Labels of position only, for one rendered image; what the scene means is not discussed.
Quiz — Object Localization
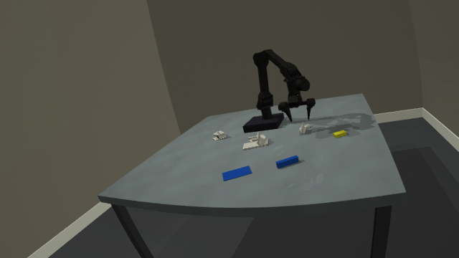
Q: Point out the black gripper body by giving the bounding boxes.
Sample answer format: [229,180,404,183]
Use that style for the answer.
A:
[278,90,316,110]

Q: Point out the cream curved jaw piece with gear teeth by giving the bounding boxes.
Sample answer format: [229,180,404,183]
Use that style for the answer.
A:
[300,123,311,135]

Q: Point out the blue rectangular bar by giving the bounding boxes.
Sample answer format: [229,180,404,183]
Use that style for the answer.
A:
[276,156,299,169]

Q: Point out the yellow rectangular block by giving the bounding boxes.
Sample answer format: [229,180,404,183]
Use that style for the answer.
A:
[333,130,346,138]

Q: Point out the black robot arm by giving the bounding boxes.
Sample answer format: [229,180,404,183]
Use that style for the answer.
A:
[253,49,310,120]

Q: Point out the blue flat rectangular plate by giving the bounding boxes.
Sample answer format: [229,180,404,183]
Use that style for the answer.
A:
[222,166,252,181]

